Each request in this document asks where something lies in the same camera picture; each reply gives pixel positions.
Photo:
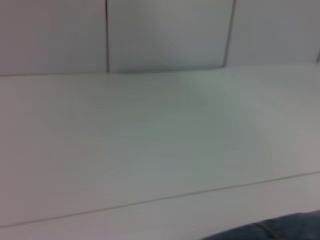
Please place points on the blue denim shorts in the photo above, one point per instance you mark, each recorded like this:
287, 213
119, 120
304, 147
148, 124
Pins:
280, 228

